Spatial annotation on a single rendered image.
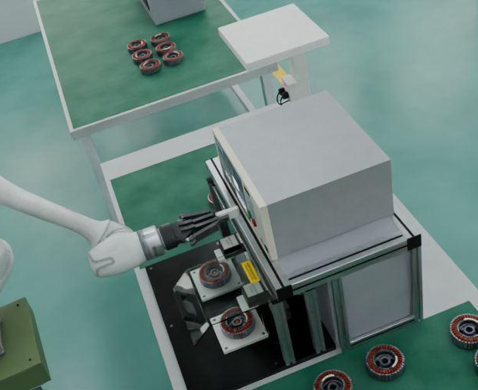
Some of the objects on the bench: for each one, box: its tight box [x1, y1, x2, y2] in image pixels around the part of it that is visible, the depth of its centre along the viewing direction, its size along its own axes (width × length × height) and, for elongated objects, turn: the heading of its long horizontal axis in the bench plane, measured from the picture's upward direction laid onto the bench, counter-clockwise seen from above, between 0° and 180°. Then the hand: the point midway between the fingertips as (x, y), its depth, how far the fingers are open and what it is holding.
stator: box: [366, 344, 405, 381], centre depth 209 cm, size 11×11×4 cm
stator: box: [313, 370, 353, 390], centre depth 205 cm, size 11×11×4 cm
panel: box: [316, 282, 340, 347], centre depth 232 cm, size 1×66×30 cm, turn 31°
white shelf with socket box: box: [218, 3, 329, 105], centre depth 303 cm, size 35×37×46 cm
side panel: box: [330, 246, 424, 352], centre depth 210 cm, size 28×3×32 cm, turn 121°
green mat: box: [110, 143, 235, 269], centre depth 292 cm, size 94×61×1 cm, turn 121°
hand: (227, 214), depth 205 cm, fingers closed
